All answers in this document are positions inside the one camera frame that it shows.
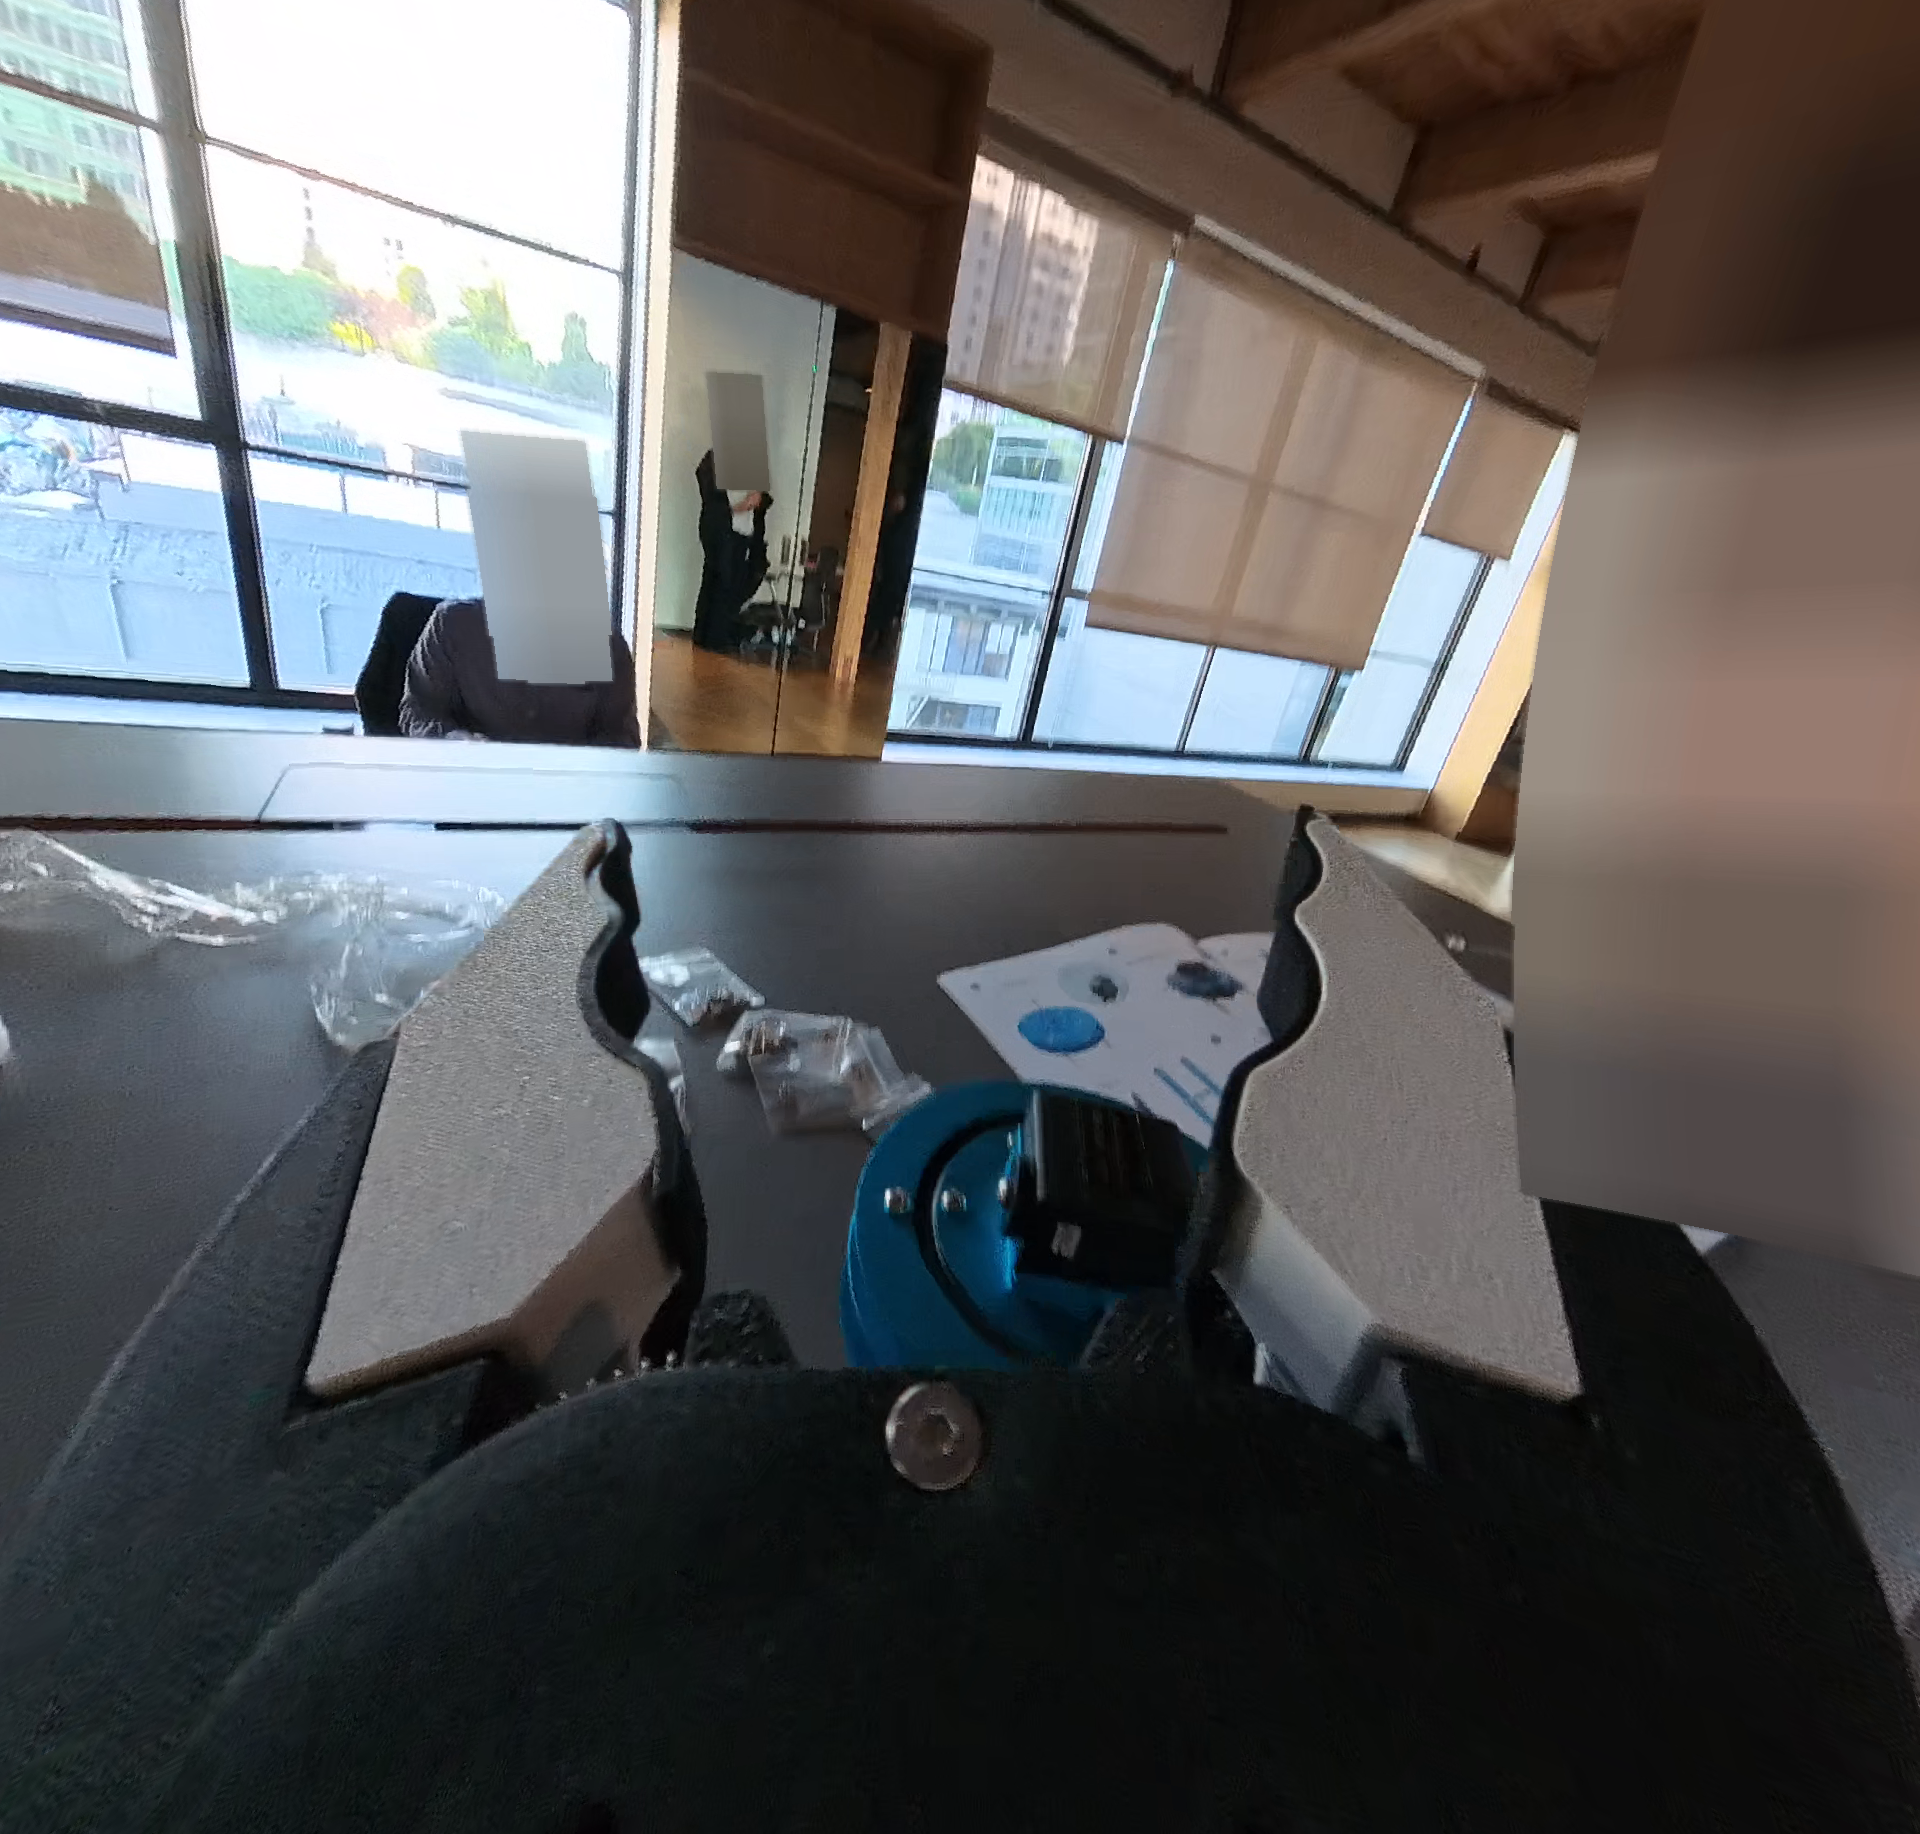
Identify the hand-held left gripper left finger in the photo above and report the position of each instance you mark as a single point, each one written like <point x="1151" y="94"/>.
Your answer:
<point x="496" y="1129"/>

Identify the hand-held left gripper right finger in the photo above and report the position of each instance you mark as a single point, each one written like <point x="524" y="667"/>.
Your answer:
<point x="1395" y="1175"/>

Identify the blue robot base with servo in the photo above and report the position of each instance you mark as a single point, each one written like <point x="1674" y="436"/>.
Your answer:
<point x="916" y="1235"/>

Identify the dark grey desk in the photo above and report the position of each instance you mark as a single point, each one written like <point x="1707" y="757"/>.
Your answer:
<point x="165" y="1099"/>

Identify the crumpled clear plastic wrap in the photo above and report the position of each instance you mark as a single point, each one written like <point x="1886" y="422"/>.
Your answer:
<point x="90" y="880"/>
<point x="375" y="965"/>

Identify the small plastic bag of screws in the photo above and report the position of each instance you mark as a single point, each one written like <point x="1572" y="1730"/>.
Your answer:
<point x="817" y="1066"/>
<point x="697" y="981"/>

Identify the printed assembly instruction sheet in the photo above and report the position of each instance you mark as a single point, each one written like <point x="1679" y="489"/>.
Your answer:
<point x="1140" y="965"/>

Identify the black office chair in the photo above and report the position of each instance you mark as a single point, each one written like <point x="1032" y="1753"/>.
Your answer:
<point x="382" y="665"/>

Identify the window with roller blinds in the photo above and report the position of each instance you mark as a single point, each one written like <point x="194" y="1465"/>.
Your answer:
<point x="976" y="620"/>

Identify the beige roller blind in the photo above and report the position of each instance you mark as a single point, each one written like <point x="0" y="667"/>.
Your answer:
<point x="1493" y="476"/>
<point x="1275" y="485"/>
<point x="1050" y="289"/>

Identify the large black framed window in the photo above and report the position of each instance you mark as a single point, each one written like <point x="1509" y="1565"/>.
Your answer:
<point x="375" y="64"/>

